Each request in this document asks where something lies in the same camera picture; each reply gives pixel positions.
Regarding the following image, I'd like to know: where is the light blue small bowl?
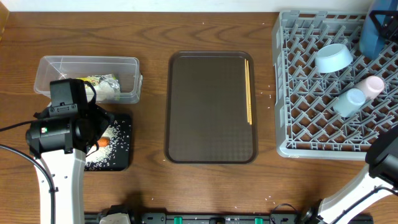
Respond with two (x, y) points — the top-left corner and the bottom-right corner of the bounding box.
(315, 44), (353, 73)

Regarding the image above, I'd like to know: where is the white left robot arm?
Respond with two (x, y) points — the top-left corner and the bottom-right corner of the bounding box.
(25, 105), (114, 223)

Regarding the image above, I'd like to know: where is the brown serving tray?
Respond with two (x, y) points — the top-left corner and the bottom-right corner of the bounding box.
(164, 51), (258, 164)

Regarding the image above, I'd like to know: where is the white rice pile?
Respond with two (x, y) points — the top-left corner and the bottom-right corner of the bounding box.
(84, 124), (131, 171)

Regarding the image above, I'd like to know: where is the pink cup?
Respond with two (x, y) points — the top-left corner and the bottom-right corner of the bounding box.
(354, 75), (385, 100)

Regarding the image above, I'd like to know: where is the orange carrot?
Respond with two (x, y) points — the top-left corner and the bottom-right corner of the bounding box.
(95, 137), (110, 147)

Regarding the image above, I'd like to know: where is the clear plastic bin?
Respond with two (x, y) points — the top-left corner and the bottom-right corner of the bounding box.
(34, 55), (143, 104)

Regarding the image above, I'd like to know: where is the white tissue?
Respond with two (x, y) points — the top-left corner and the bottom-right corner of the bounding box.
(94, 82), (120, 101)

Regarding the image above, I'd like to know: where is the wooden chopstick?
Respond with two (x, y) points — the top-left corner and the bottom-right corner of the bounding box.
(244, 59), (251, 124)
(247, 60), (252, 125)

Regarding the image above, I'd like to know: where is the dark blue bowl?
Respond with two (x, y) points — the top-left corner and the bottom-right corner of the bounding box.
(359, 0), (397, 60)

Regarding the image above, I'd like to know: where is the grey dishwasher rack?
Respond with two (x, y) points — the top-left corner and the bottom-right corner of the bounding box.
(272, 10), (397, 161)

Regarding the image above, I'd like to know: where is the light blue cup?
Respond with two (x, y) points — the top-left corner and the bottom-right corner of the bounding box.
(333, 88), (366, 118)

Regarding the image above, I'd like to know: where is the black waste tray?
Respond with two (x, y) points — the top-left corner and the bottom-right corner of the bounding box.
(83, 113), (133, 172)

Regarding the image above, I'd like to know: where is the green snack wrapper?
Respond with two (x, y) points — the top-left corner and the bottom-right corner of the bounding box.
(76, 74), (121, 102)

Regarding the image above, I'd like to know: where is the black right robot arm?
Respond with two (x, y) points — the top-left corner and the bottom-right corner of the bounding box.
(299, 7), (397, 223)

